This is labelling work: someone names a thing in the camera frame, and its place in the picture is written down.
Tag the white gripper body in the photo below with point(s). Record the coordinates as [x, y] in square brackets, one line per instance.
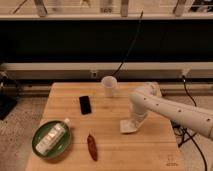
[138, 117]

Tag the white sponge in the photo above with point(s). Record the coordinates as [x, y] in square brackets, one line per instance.
[127, 126]

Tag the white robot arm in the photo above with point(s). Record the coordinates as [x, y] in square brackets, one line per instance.
[197, 119]

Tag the white plastic cup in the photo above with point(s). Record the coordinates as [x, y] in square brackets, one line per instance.
[109, 84]

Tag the black smartphone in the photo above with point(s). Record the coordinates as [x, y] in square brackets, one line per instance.
[85, 105]

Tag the red chili pepper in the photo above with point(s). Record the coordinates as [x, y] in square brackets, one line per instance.
[92, 147]

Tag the green plate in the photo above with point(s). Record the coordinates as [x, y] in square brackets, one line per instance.
[57, 150]

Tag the clear plastic bottle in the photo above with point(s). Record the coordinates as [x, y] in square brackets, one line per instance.
[51, 133]

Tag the white wall outlet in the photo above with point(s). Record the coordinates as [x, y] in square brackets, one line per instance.
[94, 74]

